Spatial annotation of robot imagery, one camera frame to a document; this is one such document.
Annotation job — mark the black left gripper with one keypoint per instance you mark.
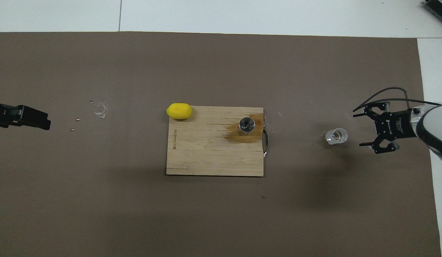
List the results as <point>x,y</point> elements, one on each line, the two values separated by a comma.
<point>5,115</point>

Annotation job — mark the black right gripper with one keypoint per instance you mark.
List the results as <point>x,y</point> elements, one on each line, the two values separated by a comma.
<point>397,125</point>

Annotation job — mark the clear glass cup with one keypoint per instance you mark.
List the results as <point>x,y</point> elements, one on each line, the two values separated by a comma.
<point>336,135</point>

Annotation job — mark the metal jigger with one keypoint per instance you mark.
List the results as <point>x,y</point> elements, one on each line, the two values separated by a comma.
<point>246,125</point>

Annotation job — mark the grey ribbed device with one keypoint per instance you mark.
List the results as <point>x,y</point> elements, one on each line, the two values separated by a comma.
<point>437,8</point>

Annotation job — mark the yellow lemon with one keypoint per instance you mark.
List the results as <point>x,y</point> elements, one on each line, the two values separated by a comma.
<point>179,111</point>

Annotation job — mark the wooden cutting board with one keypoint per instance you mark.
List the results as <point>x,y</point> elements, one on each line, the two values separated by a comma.
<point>206,153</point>

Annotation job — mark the brown table mat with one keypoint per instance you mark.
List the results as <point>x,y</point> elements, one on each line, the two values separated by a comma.
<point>221,214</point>

